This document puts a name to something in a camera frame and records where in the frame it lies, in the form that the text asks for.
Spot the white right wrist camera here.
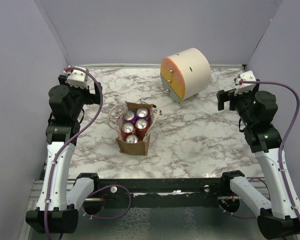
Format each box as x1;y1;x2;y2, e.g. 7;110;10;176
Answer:
234;70;257;96

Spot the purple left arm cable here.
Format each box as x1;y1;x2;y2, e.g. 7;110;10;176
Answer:
43;65;132;240

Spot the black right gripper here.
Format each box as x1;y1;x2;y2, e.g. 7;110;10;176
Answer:
217;85;259;126

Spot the purple soda can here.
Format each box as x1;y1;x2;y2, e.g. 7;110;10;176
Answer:
136;107;151;121
123;110;137;125
125;134;139;144

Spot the canvas bag with cat print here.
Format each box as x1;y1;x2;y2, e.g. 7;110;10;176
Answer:
107;102;159;156

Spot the cream round drawer cabinet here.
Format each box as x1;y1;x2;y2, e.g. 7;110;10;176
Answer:
160;48;211;105

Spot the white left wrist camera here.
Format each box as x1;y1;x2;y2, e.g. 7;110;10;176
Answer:
63;68;89;89

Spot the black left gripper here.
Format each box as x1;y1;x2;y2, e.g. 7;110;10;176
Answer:
59;75;102;119

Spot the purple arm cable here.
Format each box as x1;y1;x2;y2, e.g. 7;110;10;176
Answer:
222;79;300;240
43;65;132;240

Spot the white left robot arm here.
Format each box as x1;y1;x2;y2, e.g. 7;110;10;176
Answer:
25;75;103;237

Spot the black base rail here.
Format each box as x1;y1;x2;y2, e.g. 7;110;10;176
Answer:
64;172;251;210

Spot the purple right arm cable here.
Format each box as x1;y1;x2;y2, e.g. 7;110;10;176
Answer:
222;79;300;240

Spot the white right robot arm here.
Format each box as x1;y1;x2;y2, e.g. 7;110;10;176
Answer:
216;89;300;240

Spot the red soda can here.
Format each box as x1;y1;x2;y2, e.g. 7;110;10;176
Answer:
121;122;136;138
135;119;149;139

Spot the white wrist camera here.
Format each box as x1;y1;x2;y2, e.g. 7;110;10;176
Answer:
234;70;257;96
63;68;89;89

